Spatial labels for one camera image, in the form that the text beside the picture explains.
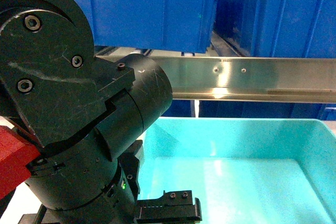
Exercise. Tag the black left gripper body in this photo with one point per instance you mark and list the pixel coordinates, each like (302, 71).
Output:
(119, 203)

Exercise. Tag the turquoise plastic bin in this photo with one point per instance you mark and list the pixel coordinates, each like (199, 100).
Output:
(244, 170)

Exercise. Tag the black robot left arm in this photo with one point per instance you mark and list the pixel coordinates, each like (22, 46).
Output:
(77, 120)

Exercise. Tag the large blue bin left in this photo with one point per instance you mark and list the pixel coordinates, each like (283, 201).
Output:
(172, 25)

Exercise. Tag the large blue bin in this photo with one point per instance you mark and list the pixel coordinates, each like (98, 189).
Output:
(278, 28)
(172, 25)

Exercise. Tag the large blue bin centre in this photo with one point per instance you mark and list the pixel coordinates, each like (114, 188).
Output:
(278, 28)

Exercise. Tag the stainless steel shelf rail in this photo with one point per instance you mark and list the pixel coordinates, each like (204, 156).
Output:
(236, 77)

